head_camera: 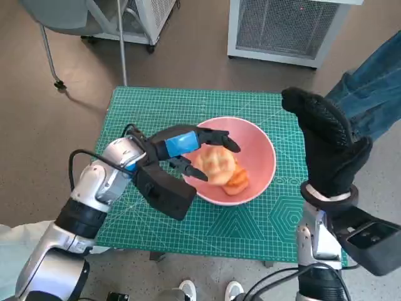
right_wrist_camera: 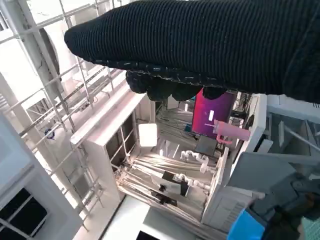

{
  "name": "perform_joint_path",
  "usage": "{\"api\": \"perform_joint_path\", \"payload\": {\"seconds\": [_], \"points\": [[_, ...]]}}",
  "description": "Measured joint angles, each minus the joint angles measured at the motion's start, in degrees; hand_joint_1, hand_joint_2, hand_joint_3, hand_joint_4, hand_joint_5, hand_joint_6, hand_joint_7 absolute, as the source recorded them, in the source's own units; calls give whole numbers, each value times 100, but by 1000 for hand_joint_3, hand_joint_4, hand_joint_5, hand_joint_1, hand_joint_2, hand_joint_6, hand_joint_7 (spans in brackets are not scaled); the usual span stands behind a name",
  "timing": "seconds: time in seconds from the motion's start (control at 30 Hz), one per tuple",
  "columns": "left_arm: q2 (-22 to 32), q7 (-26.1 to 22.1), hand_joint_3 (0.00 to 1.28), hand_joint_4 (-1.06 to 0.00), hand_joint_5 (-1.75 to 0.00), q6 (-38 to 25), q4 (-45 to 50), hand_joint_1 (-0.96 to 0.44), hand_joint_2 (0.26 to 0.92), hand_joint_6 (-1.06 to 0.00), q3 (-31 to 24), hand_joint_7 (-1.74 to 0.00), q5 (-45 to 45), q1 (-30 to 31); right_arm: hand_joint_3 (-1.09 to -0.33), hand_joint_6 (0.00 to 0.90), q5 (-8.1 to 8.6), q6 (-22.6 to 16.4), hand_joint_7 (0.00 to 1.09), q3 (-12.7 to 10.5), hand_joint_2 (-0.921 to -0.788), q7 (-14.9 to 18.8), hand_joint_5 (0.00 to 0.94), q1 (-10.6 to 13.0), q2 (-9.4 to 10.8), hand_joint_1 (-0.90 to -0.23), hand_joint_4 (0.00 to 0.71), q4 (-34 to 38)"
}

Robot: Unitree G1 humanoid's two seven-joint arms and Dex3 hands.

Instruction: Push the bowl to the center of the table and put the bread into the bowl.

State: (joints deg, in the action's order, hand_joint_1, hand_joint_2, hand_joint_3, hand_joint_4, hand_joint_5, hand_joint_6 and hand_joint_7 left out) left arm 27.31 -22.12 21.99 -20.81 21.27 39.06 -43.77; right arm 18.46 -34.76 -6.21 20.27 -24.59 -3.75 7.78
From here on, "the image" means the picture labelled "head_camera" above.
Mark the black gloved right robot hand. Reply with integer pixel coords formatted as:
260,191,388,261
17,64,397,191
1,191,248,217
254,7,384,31
281,87,373,198

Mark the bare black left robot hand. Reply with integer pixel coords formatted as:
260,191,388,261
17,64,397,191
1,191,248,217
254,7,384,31
143,124,241,182

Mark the round toy bread bun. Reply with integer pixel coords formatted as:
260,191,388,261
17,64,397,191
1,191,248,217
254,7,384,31
191,147,237,186

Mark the long braided toy bread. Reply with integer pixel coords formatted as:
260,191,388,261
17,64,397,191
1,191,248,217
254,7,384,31
222,161,251,196

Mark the pink bowl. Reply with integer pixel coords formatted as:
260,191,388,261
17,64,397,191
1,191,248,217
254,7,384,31
181,117,277,206

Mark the green cutting mat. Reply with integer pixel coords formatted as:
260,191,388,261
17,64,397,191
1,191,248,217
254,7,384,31
93,87,348,263

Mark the person in blue trousers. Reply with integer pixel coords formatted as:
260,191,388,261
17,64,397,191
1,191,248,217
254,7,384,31
324,29,401,142

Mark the white metal pole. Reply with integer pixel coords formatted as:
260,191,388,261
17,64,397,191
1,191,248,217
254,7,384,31
115,0,128,87

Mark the white cabinet on casters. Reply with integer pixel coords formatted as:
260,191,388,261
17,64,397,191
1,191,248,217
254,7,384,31
80,0,181,53

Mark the white cabinet with mesh front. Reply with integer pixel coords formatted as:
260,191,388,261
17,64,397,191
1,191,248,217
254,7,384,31
227,0,350,69

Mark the white shoe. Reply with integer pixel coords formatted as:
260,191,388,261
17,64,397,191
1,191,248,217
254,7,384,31
179,280,197,301
224,282,242,301

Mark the grey chair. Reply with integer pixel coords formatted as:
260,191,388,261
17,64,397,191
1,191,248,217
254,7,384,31
18,0,107,92

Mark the person in pale green clothing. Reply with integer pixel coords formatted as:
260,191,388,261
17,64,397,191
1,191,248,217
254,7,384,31
0,219,57,295

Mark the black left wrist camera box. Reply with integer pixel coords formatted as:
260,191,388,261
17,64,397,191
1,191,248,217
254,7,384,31
133,161,197,221

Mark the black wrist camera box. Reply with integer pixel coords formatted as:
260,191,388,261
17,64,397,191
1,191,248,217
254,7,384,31
331,205,401,277
133,161,197,221

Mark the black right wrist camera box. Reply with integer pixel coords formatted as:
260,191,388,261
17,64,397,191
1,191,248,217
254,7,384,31
331,205,401,277

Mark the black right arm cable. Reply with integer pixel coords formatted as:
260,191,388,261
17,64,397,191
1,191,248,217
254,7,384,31
241,263,360,301

